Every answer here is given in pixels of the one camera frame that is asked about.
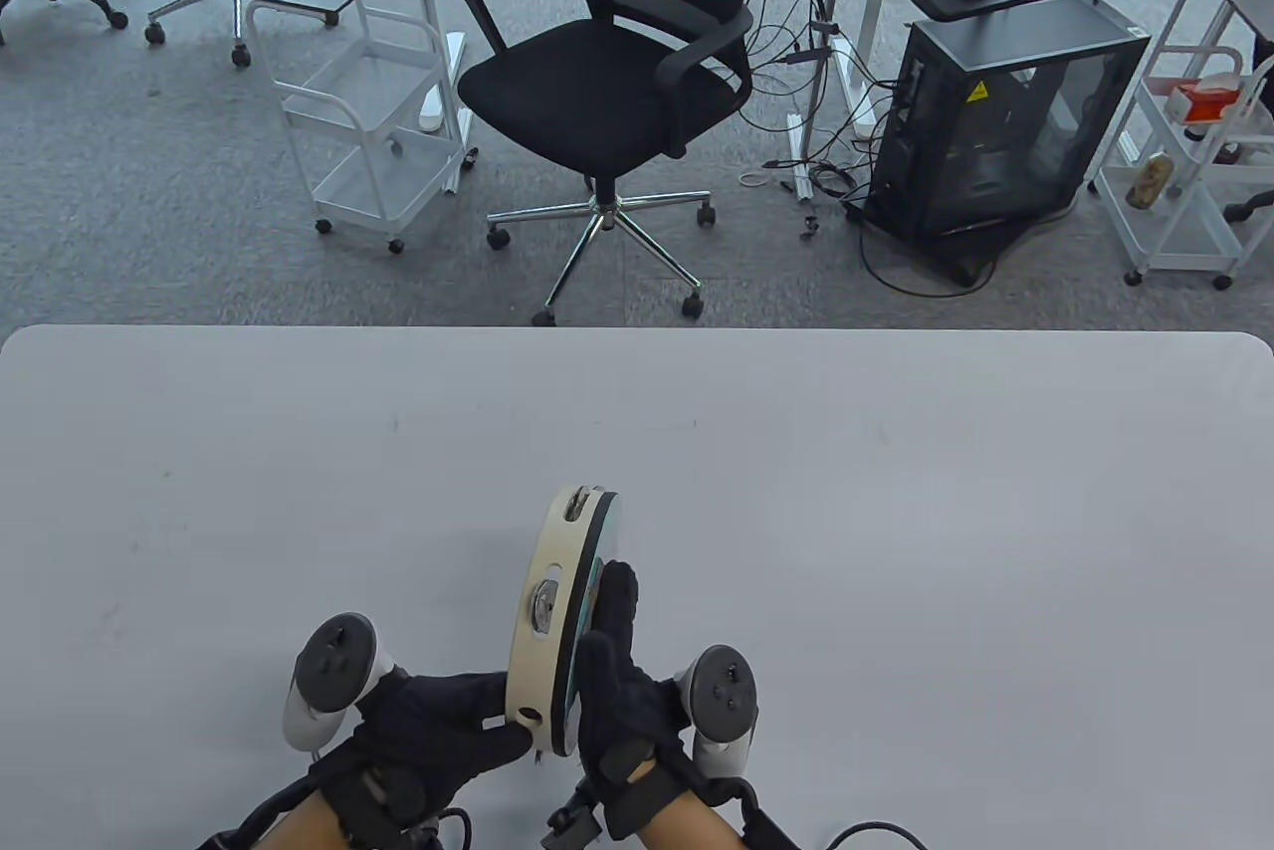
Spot person's right hand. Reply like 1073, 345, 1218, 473
575, 559, 698, 786

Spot person's left hand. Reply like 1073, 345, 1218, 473
343, 669, 534, 806

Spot cream tambourine with black band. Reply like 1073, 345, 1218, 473
506, 484, 623, 759

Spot person's left forearm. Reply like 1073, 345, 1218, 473
224, 785, 349, 850

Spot person's right forearm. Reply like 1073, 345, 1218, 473
637, 795, 749, 850

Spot white and black tracking controller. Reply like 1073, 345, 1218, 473
677, 645, 759, 776
284, 613, 397, 751

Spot black mesh office chair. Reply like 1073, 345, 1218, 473
458, 0, 755, 325

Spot black computer tower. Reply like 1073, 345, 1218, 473
862, 0, 1153, 286

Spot white rolling cart with items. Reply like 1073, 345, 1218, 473
1090, 0, 1274, 291

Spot brown glass jar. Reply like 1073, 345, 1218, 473
1125, 151, 1173, 211

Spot black curved desk white legs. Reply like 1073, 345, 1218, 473
786, 0, 1056, 194

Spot orange and white box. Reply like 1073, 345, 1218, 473
1165, 74, 1243, 126

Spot black wrist strap with camera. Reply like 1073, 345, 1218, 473
542, 752, 762, 843
309, 741, 471, 850

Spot black glove cable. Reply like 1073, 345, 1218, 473
824, 820, 933, 850

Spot bundle of black cables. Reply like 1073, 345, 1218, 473
737, 0, 996, 300

